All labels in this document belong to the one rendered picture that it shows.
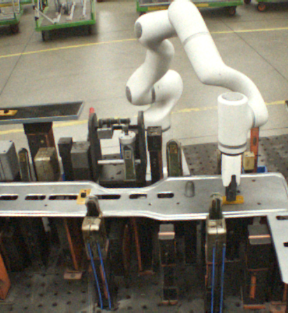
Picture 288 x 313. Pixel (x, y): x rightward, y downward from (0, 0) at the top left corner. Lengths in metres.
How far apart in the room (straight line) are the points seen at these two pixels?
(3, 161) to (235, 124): 0.83
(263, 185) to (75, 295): 0.73
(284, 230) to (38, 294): 0.85
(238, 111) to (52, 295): 0.88
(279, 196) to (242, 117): 0.33
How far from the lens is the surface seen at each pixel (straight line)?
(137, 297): 1.53
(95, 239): 1.30
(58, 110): 1.73
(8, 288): 1.63
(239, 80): 1.30
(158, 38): 1.50
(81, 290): 1.59
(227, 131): 1.25
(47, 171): 1.61
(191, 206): 1.40
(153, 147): 1.57
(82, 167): 1.61
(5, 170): 1.66
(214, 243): 1.25
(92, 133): 1.55
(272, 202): 1.42
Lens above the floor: 1.83
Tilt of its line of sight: 30 degrees down
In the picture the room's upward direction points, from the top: 5 degrees counter-clockwise
